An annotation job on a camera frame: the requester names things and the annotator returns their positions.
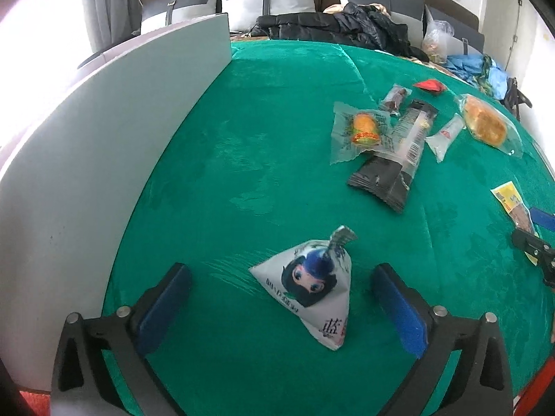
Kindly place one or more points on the long black snack packet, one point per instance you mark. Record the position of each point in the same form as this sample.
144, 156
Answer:
381, 177

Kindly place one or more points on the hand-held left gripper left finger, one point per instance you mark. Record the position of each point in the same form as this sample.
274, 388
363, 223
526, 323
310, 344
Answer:
162, 307

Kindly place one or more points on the white triangular cartoon snack packet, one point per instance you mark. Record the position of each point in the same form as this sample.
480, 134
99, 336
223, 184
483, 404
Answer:
312, 277

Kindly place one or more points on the clear packet of bread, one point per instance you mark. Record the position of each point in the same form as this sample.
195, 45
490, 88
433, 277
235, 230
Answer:
483, 123

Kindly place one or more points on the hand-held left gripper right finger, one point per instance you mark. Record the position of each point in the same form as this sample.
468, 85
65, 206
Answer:
401, 312

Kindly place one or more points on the grey curtain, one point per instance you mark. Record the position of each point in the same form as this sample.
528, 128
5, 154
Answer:
110, 4

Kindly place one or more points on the blue crumpled cloth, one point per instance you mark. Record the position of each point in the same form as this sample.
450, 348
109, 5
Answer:
466, 67

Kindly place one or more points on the yellow dried tofu snack packet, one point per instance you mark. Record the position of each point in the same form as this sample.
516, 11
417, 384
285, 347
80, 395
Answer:
509, 197

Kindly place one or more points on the small white snack packet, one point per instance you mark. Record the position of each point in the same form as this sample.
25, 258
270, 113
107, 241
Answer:
444, 136

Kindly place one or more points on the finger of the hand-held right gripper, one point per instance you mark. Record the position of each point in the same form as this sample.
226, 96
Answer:
540, 255
544, 220

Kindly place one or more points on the clear plastic bag of food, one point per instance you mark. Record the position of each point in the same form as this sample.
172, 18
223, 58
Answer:
438, 43

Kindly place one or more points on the black puffer jacket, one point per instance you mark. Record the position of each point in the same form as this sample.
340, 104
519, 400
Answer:
312, 26

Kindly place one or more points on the small brown snack packet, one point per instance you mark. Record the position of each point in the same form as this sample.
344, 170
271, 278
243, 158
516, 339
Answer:
395, 97

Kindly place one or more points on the dark folding chair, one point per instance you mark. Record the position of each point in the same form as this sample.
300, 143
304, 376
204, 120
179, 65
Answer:
516, 97

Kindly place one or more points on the red snack packet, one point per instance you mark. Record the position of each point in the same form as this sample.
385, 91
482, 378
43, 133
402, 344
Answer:
429, 85

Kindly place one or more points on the white board panel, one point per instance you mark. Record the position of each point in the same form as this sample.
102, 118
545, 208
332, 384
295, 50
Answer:
86, 160

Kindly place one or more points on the clear burger gummy packet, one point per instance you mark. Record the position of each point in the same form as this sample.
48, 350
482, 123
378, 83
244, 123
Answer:
364, 132

